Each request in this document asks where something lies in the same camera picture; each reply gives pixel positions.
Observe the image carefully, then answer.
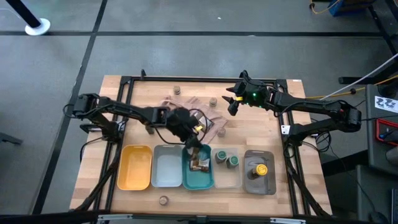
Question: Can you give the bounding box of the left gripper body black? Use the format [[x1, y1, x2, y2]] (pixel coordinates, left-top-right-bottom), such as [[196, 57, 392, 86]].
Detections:
[[166, 107, 203, 142]]

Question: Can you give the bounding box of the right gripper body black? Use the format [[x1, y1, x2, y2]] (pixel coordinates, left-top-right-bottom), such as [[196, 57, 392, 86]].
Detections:
[[233, 77, 276, 109]]

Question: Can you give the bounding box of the orange taco seasoning packet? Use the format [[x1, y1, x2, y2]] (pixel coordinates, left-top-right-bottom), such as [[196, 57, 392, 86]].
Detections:
[[189, 146, 202, 161]]

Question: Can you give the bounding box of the red brown seasoning packet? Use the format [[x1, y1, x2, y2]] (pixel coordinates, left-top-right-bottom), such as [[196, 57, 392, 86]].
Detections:
[[198, 158, 211, 173]]

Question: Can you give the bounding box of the dark packet white label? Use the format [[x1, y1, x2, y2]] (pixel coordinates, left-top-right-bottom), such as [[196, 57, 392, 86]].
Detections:
[[192, 111, 216, 132]]

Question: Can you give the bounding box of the green lid spice jar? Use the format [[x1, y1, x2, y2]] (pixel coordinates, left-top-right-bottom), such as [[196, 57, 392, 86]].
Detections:
[[225, 154, 240, 169], [214, 149, 228, 164]]

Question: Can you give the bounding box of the dark bottle yellow cap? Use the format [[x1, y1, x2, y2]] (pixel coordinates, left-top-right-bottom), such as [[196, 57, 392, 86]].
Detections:
[[247, 163, 269, 181]]

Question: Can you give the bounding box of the pile of pink cloth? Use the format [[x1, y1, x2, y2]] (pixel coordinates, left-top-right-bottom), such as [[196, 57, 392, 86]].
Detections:
[[159, 95, 230, 146]]

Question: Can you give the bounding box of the grey plastic bin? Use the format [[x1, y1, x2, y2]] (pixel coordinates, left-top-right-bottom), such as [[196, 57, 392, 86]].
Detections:
[[150, 144, 183, 189]]

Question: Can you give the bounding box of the teal plastic bin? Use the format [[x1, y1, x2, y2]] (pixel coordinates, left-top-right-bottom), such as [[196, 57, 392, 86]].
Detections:
[[181, 143, 216, 191]]

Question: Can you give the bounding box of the clear plastic bin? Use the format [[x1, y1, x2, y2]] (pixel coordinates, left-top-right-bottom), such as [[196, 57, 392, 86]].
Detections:
[[211, 147, 244, 189]]

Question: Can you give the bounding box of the yellow plastic bin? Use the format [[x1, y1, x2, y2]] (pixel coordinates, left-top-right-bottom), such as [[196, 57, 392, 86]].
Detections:
[[116, 144, 154, 192]]

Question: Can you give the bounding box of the smoked translucent plastic bin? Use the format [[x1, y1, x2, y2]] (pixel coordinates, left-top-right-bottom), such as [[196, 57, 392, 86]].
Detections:
[[243, 149, 277, 196]]

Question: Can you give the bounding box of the blue box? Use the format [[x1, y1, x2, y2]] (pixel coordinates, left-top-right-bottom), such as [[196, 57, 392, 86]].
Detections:
[[328, 0, 376, 17]]

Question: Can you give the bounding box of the white printed paper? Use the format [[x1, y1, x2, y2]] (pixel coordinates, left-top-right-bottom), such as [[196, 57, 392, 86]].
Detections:
[[374, 95, 398, 114]]

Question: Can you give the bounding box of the black equipment cart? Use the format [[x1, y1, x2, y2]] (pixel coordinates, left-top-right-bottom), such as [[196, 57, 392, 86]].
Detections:
[[366, 83, 398, 169]]

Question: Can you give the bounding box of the black table frame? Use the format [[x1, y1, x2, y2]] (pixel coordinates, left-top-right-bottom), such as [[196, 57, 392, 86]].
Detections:
[[73, 68, 332, 218]]

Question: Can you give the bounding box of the black aluminium rig frame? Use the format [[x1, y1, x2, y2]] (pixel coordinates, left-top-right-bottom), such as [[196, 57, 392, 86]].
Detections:
[[0, 210, 398, 224]]

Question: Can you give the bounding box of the yellow cable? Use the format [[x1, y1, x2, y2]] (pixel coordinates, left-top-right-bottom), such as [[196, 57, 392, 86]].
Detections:
[[309, 0, 341, 15], [306, 74, 398, 100]]

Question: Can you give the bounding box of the silver metal bracket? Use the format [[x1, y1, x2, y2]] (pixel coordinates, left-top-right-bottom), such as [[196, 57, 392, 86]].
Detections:
[[269, 217, 307, 224], [97, 213, 134, 223]]

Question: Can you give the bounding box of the white cable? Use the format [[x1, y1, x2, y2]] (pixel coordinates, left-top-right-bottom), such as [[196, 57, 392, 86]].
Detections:
[[320, 52, 398, 101]]

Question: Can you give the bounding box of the black post white base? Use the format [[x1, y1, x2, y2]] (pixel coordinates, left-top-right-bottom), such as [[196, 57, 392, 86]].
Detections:
[[4, 0, 52, 36]]

